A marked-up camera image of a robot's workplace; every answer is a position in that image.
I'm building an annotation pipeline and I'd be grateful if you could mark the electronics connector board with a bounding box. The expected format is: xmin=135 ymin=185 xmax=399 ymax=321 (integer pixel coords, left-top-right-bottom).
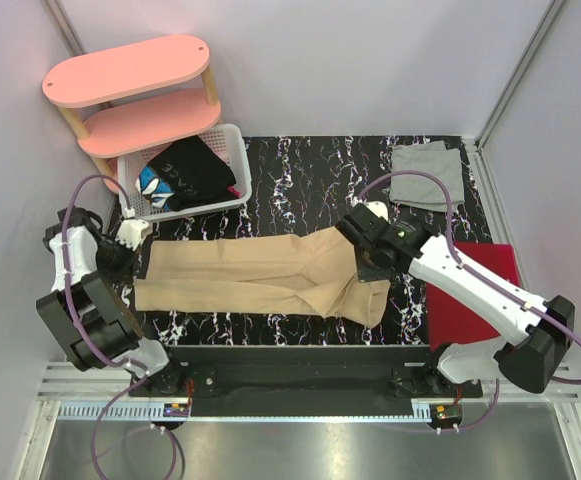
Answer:
xmin=433 ymin=404 xmax=463 ymax=423
xmin=163 ymin=402 xmax=191 ymax=418

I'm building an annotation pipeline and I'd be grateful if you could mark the left electronics connector board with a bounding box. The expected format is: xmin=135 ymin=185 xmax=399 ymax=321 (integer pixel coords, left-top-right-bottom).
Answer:
xmin=163 ymin=402 xmax=191 ymax=418

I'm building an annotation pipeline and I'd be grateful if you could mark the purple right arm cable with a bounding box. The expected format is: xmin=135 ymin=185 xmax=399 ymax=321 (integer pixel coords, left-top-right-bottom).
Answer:
xmin=357 ymin=170 xmax=581 ymax=432

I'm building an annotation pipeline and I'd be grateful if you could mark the blue white patterned garment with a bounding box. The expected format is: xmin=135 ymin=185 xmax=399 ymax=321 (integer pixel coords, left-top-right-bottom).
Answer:
xmin=135 ymin=166 xmax=174 ymax=211

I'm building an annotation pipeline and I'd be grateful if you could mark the white plastic laundry basket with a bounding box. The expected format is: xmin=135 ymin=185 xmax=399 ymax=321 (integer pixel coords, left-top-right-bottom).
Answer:
xmin=117 ymin=124 xmax=253 ymax=223

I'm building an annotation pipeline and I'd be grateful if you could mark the beige t shirt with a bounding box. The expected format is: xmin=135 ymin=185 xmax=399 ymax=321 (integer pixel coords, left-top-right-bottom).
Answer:
xmin=134 ymin=227 xmax=390 ymax=328

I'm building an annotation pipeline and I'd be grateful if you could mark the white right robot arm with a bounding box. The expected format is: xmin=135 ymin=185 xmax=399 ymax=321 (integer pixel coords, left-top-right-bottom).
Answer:
xmin=336 ymin=204 xmax=575 ymax=397

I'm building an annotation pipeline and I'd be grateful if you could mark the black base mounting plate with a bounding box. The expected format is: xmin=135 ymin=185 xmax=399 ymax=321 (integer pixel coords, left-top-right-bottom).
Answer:
xmin=128 ymin=344 xmax=483 ymax=418

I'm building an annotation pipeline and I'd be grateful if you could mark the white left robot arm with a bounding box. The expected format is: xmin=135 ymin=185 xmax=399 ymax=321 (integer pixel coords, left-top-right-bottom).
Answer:
xmin=36 ymin=207 xmax=186 ymax=396

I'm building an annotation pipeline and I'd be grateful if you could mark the right electronics connector board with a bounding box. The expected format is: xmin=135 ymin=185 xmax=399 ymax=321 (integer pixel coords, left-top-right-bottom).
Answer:
xmin=433 ymin=404 xmax=463 ymax=423

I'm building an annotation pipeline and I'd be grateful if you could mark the black t shirt in basket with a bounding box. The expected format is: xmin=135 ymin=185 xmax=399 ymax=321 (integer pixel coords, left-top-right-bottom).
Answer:
xmin=146 ymin=136 xmax=239 ymax=211

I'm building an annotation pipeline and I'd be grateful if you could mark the pink three-tier wooden shelf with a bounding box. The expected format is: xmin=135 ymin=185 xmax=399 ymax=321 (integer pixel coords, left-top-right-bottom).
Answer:
xmin=42 ymin=34 xmax=222 ymax=192

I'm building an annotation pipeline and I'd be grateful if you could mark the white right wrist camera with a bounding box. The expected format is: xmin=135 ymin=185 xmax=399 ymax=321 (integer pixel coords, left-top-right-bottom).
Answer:
xmin=357 ymin=201 xmax=389 ymax=221

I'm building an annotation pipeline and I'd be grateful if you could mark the folded grey t shirt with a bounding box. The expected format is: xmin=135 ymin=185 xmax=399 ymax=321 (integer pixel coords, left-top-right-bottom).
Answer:
xmin=389 ymin=141 xmax=465 ymax=212

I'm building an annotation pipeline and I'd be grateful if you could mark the black marble pattern mat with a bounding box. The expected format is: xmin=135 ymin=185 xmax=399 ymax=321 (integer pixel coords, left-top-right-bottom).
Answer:
xmin=100 ymin=134 xmax=494 ymax=347

